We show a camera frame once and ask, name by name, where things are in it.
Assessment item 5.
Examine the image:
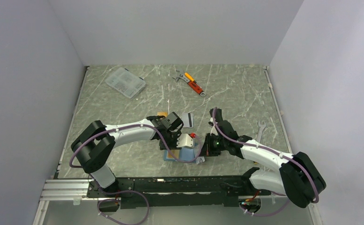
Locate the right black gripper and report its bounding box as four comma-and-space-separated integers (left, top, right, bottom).
198, 133, 228, 157

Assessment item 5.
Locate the orange credit cards stack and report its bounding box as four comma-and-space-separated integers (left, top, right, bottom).
157, 112, 168, 118

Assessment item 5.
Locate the silver grey card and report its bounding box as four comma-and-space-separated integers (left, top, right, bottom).
180, 112, 193, 128

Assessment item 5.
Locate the blue card holder wallet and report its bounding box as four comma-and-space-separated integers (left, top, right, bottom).
163, 144, 199, 162

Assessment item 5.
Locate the single orange credit card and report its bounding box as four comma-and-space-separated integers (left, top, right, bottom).
166, 150, 180, 160

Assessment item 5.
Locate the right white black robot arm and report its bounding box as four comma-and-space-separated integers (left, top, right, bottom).
201, 120, 327, 208

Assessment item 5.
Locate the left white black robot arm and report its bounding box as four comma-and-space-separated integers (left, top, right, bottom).
69, 112, 184, 197

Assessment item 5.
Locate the black card case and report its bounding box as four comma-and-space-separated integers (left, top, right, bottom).
209, 107, 223, 122

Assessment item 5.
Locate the silver open-end wrench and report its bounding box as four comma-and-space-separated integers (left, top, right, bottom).
256, 121, 267, 143

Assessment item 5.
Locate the red adjustable wrench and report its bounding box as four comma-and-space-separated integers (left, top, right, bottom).
173, 69, 206, 97

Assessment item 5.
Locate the clear plastic organizer box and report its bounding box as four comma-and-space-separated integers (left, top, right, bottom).
105, 67, 146, 98

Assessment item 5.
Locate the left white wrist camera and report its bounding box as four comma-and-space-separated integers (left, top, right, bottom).
176, 133, 195, 149

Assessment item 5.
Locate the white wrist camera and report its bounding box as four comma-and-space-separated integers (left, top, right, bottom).
208, 118, 217, 127
176, 133, 195, 149

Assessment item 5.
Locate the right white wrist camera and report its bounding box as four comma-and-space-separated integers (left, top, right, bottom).
208, 118, 217, 127

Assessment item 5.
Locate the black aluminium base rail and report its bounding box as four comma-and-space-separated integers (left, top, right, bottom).
40, 175, 314, 209

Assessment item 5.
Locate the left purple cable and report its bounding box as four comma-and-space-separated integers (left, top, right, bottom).
68, 123, 203, 225

